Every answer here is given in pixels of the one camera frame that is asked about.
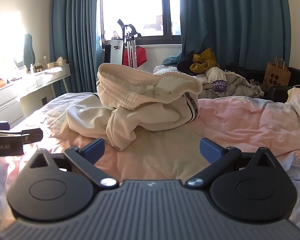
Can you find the mustard yellow garment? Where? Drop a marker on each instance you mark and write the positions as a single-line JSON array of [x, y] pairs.
[[205, 60]]

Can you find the dark wall socket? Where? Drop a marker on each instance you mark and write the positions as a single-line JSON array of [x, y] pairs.
[[44, 101]]

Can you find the teal blue cloth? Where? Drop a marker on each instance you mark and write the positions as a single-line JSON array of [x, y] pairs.
[[171, 60]]

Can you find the teal hanging cloth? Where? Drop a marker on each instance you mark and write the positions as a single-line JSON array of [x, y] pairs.
[[29, 52]]

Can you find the white drawer cabinet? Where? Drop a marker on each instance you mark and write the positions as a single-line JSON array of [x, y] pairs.
[[5, 100]]

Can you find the black armchair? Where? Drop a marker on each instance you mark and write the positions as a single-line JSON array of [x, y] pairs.
[[280, 93]]

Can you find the white pants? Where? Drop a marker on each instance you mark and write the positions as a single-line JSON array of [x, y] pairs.
[[140, 115]]

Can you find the teal curtain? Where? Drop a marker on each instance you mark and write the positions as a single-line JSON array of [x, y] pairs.
[[75, 30], [227, 17]]

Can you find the tissue box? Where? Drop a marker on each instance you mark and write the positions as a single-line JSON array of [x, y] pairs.
[[60, 62]]

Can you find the black and white stand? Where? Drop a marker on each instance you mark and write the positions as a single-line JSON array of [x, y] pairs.
[[130, 50]]

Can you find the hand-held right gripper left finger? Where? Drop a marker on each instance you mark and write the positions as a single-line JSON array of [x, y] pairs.
[[96, 148]]

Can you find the red bag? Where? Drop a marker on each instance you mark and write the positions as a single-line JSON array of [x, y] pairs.
[[141, 56]]

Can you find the white desk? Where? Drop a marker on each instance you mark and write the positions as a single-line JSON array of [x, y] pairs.
[[52, 75]]

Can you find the black garment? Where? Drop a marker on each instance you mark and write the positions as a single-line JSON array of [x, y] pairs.
[[186, 65]]

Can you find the small glass bottle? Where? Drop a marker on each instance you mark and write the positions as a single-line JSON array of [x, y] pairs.
[[44, 62]]

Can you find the window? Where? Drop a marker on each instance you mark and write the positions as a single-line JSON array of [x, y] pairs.
[[135, 5]]

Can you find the white garment with purple patch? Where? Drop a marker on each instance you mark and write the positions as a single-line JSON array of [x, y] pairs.
[[215, 73]]

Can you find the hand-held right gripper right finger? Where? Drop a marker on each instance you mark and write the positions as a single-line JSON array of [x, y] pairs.
[[210, 151]]

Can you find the brown paper bag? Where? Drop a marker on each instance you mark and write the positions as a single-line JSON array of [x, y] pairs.
[[277, 76]]

